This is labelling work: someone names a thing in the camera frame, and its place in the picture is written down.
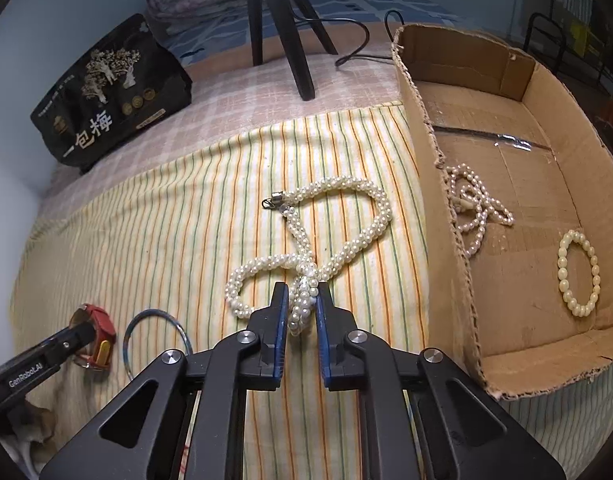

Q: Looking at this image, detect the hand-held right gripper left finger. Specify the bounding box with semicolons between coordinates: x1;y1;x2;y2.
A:
39;282;290;480

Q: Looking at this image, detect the black tripod stand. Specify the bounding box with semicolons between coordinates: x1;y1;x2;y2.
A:
241;0;339;102

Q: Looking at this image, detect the black printed snack bag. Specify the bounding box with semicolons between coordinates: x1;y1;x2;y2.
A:
30;13;194;175

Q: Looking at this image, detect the black cable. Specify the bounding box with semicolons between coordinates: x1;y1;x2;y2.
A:
294;9;407;67

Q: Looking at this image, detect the thick woven pearl necklace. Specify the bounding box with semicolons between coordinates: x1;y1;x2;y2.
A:
225;181;392;337

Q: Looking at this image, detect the cream bead bracelet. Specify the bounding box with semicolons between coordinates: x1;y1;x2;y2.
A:
557;229;601;318

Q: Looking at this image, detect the red strap watch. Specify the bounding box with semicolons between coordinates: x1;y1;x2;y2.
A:
69;303;118;372

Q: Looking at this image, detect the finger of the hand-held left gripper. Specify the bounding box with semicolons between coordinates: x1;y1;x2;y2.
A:
0;323;96;413

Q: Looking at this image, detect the thin blue bangle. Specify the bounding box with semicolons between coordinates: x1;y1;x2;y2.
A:
123;310;193;378

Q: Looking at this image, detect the striped yellow cloth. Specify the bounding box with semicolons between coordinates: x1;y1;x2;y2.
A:
9;102;613;480

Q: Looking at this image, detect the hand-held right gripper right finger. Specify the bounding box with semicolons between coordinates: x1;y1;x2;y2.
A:
315;282;567;480

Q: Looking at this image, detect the cardboard box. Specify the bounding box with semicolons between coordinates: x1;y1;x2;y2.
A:
391;23;613;401

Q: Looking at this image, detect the black wire rack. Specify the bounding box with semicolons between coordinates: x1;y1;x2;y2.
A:
524;12;613;93

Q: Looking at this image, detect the thin pearl necklace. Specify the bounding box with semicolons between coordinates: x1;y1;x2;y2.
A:
445;163;515;260

